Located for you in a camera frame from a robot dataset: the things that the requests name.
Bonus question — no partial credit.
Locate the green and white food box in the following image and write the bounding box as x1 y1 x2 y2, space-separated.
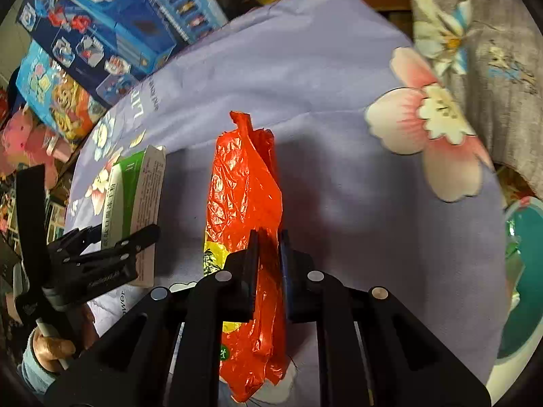
99 145 167 287

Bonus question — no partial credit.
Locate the person's left hand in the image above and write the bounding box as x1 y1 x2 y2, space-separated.
32 331 77 374

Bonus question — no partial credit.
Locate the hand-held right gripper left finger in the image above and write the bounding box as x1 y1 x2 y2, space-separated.
44 229 260 407

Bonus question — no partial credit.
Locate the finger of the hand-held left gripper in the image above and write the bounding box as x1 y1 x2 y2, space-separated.
76 223 162 266
63 227 105 249

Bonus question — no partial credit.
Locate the light blue toy box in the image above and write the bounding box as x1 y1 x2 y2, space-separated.
17 40 107 140

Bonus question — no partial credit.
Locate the red plastic packet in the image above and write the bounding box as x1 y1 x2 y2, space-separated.
206 111 289 403

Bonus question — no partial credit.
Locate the dark blue toy box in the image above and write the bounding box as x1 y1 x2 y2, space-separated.
16 0 230 109

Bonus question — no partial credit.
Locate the person's left forearm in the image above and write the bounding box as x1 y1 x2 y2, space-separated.
20 339 56 397

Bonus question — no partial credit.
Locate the pink toy box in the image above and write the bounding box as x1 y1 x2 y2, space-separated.
0 108 71 179

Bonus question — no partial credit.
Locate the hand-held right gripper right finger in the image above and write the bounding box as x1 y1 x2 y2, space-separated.
278 229 493 407

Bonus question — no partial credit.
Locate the grey floral cloth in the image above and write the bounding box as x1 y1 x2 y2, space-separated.
409 0 543 198

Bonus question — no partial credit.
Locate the teal plastic bin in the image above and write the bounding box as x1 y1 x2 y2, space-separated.
486 197 543 399

